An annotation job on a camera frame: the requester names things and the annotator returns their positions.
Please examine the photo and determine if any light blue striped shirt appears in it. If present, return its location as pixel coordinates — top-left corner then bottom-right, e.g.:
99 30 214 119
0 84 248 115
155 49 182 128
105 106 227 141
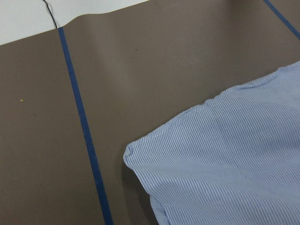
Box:
123 63 300 225

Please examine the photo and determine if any brown paper table cover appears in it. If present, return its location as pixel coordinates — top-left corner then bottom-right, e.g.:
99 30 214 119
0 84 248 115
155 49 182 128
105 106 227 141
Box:
0 0 300 225

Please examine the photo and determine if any thin black table cable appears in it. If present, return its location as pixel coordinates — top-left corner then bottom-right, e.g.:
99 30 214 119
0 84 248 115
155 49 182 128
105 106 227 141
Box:
42 0 59 29

